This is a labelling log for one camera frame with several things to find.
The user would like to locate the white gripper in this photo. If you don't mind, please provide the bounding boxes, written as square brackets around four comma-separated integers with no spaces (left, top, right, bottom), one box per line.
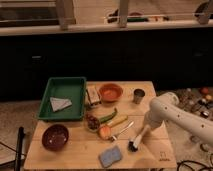
[144,115,163,130]

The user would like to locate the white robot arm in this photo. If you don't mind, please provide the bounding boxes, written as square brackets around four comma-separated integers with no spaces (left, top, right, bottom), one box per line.
[143,92,213,146]

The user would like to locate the orange red bowl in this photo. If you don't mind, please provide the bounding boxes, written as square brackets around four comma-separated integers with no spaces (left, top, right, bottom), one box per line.
[99,83,123,102]

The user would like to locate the dark maroon bowl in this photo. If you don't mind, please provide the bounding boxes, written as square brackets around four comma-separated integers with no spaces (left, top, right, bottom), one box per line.
[42,124,69,151]

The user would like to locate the metal cup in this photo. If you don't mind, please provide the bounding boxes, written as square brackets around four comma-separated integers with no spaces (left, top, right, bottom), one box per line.
[133,89,145,104]

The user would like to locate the yellow toy corn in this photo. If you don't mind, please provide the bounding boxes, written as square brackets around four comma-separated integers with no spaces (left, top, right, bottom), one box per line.
[107,116,128,127]

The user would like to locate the green toy pepper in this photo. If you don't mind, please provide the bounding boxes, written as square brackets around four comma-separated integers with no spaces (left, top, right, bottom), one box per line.
[99,108,117,124]

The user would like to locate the orange toy fruit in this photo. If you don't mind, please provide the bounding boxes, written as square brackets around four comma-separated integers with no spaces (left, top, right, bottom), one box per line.
[98,125,111,140]

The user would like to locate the blue grey sponge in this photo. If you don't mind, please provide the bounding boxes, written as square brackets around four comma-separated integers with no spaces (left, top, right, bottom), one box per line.
[99,146,122,168]

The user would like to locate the dark red toy grapes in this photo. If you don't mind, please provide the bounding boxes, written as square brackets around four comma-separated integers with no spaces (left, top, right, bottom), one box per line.
[86,115,100,130]

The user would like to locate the toy sandwich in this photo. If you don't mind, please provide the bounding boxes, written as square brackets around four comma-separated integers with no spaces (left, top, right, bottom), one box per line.
[87,87,101,106]

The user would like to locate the green plastic tray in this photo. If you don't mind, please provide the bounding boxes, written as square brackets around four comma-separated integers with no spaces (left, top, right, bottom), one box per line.
[37,77,86,121]

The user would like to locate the folded grey cloth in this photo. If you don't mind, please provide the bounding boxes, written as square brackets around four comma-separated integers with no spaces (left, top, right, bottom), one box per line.
[50,97,72,112]

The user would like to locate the black pole left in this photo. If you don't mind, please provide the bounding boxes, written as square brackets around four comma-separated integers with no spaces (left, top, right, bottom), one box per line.
[14,127,25,171]

